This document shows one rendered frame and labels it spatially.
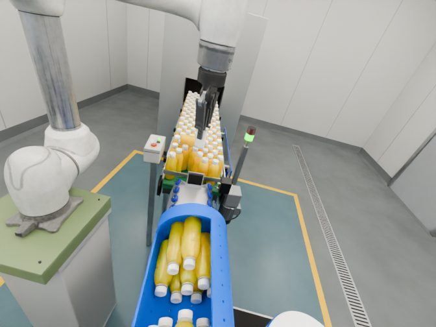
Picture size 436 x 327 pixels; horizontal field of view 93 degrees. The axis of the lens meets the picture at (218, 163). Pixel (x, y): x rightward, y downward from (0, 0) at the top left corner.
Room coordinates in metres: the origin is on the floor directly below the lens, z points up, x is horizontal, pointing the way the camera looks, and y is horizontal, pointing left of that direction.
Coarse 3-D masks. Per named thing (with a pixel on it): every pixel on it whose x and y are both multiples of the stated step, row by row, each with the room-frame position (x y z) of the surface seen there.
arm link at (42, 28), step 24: (24, 0) 0.64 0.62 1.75; (48, 0) 0.67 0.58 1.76; (24, 24) 0.65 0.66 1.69; (48, 24) 0.67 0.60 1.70; (48, 48) 0.66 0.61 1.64; (48, 72) 0.65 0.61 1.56; (48, 96) 0.65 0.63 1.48; (72, 96) 0.70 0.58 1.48; (72, 120) 0.68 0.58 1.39; (48, 144) 0.62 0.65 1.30; (72, 144) 0.65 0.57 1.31; (96, 144) 0.77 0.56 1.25
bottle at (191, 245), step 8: (192, 216) 0.57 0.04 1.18; (184, 224) 0.54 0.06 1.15; (192, 224) 0.53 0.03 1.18; (200, 224) 0.55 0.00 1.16; (184, 232) 0.50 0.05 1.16; (192, 232) 0.50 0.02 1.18; (200, 232) 0.52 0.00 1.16; (184, 240) 0.46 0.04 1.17; (192, 240) 0.46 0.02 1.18; (200, 240) 0.49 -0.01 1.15; (184, 248) 0.43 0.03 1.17; (192, 248) 0.43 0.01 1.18; (184, 256) 0.41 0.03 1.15; (192, 256) 0.42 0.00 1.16
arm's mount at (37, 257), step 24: (72, 192) 0.63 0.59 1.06; (0, 216) 0.44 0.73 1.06; (72, 216) 0.51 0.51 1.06; (96, 216) 0.55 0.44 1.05; (0, 240) 0.36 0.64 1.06; (24, 240) 0.38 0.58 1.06; (48, 240) 0.40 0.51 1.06; (72, 240) 0.42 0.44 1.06; (0, 264) 0.29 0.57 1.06; (24, 264) 0.31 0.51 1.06; (48, 264) 0.32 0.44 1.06
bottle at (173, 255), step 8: (176, 224) 0.55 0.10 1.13; (176, 232) 0.51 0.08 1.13; (168, 240) 0.49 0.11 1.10; (176, 240) 0.48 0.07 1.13; (168, 248) 0.45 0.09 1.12; (176, 248) 0.45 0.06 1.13; (168, 256) 0.42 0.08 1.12; (176, 256) 0.42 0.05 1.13; (168, 264) 0.40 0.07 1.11; (176, 264) 0.40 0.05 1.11
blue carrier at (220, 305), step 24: (168, 216) 0.53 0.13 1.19; (216, 216) 0.57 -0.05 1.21; (216, 240) 0.46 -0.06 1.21; (216, 264) 0.38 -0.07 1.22; (144, 288) 0.32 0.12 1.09; (168, 288) 0.39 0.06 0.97; (216, 288) 0.31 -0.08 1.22; (144, 312) 0.28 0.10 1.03; (168, 312) 0.32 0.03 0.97; (216, 312) 0.25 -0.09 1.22
